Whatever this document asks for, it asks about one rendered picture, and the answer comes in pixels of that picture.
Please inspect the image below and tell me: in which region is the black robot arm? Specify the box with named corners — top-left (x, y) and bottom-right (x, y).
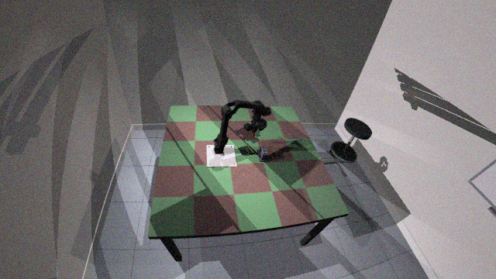
top-left (213, 100), bottom-right (271, 154)

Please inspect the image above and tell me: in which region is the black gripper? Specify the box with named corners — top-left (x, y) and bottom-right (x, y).
top-left (243, 116), bottom-right (267, 133)

